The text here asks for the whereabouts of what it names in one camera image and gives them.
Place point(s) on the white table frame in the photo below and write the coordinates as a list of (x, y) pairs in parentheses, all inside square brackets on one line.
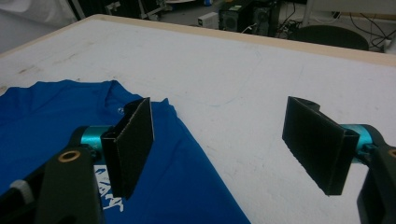
[(311, 7)]

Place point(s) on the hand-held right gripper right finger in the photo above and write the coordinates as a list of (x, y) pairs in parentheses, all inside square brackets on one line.
[(320, 146)]

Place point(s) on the black round chair seat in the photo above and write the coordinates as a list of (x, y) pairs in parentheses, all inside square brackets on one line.
[(330, 36)]

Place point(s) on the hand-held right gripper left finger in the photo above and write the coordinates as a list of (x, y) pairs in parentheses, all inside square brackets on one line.
[(130, 146)]

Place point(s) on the white curtain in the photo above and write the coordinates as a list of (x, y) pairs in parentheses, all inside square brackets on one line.
[(28, 21)]

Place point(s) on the small white box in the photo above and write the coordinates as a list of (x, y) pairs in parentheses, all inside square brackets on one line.
[(208, 20)]

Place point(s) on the blue t-shirt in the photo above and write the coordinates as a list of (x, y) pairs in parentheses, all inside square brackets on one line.
[(40, 124)]

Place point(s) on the black computer tower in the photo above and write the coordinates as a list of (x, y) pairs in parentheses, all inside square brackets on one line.
[(246, 17)]

